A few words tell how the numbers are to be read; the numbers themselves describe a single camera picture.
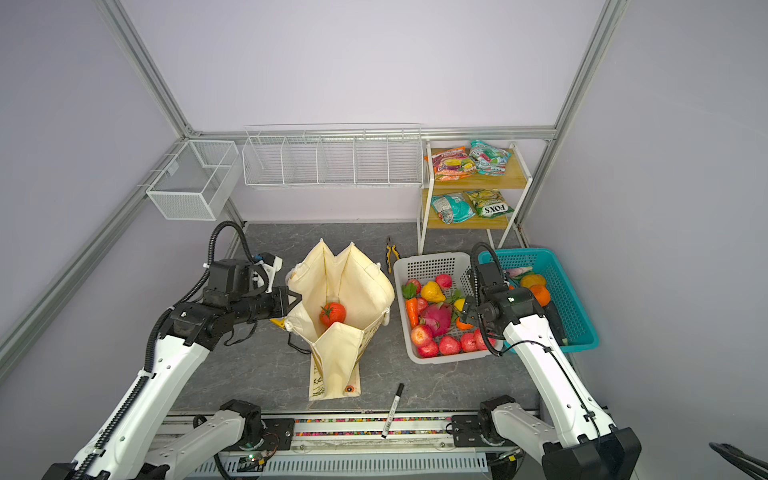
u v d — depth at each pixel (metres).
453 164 0.85
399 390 0.81
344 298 0.94
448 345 0.83
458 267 0.99
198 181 0.98
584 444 0.37
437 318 0.85
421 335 0.79
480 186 0.86
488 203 1.01
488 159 0.87
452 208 0.99
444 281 0.98
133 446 0.38
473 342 0.82
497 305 0.50
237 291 0.54
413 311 0.89
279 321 0.62
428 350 0.82
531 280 0.94
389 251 1.11
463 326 0.86
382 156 1.04
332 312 0.87
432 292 0.94
